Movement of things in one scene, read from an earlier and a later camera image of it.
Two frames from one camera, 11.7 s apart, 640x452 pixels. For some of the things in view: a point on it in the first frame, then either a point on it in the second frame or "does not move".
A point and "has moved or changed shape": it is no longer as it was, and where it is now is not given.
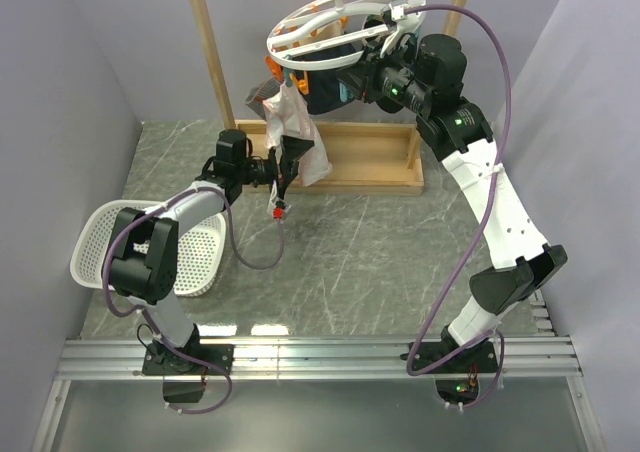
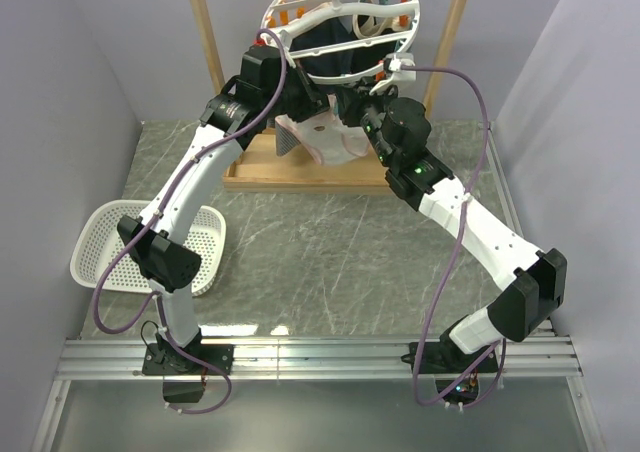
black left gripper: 292,150 → 313,105
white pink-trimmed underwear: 285,115 has moved or changed shape
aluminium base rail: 542,356 does not move
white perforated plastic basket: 200,250 does not move
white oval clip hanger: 336,29 has moved or changed shape
